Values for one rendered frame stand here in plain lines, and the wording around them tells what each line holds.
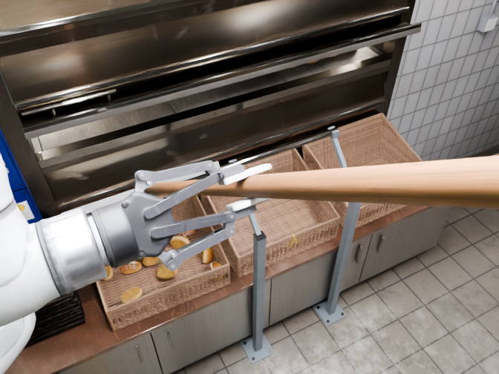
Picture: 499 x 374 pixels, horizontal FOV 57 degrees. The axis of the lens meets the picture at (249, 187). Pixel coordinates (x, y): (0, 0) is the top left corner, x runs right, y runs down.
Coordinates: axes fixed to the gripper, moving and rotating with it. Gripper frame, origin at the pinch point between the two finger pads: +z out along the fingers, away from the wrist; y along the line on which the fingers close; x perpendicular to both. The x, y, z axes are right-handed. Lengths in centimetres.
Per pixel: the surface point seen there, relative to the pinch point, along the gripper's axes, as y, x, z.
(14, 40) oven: -59, -111, -23
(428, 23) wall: -33, -132, 170
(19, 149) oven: -27, -139, -34
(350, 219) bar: 44, -121, 86
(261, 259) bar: 45, -121, 40
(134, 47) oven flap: -51, -120, 17
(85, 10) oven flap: -62, -106, 2
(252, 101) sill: -21, -144, 67
